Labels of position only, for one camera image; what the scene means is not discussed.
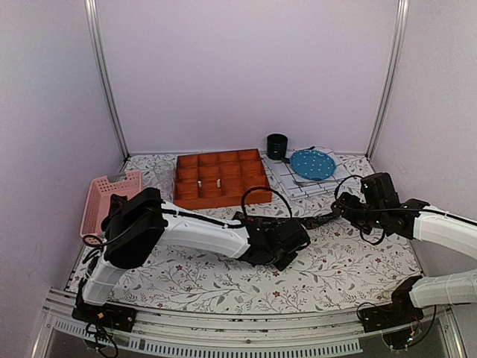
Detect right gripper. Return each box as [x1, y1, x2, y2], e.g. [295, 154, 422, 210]
[332, 192, 386, 234]

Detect dark floral tie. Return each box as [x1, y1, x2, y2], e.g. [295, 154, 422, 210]
[247, 213, 338, 230]

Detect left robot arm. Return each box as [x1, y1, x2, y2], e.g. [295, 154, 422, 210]
[75, 188, 311, 324]

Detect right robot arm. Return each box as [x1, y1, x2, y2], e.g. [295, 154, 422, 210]
[332, 172, 476, 325]

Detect white grid placemat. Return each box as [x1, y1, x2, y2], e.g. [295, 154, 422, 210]
[262, 147, 358, 200]

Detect silver fork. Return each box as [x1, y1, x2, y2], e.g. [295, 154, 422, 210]
[292, 179, 340, 186]

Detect orange wooden compartment tray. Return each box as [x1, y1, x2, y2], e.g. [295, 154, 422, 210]
[173, 149, 272, 210]

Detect blue dotted plate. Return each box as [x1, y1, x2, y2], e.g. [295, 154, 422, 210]
[289, 149, 336, 180]

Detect dark green mug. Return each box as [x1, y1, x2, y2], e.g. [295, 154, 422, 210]
[266, 134, 288, 160]

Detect clear plastic cup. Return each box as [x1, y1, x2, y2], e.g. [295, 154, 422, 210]
[150, 166, 175, 198]

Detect pink plastic basket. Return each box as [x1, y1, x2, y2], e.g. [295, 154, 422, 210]
[80, 170, 142, 237]

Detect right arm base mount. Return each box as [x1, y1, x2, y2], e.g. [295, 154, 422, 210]
[356, 302, 424, 333]

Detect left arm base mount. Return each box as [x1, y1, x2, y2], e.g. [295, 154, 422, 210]
[72, 304, 138, 333]

